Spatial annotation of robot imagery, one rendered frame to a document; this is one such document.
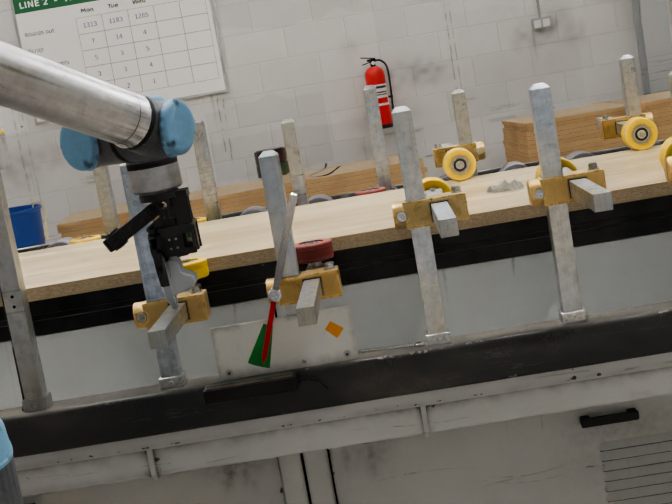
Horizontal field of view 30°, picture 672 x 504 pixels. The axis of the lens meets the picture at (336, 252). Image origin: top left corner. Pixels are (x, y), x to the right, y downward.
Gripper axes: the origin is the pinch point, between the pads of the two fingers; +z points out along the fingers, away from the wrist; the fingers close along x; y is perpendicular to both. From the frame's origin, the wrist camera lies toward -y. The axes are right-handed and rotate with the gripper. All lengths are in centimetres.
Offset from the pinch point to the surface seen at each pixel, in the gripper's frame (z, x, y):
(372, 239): -0.1, 26.9, 37.0
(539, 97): -23, 6, 71
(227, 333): 8.4, 4.8, 8.0
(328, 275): 1.3, 4.9, 28.3
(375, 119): -17, 115, 42
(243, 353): 12.7, 4.8, 10.2
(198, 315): 4.1, 4.9, 3.5
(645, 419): 48, 30, 85
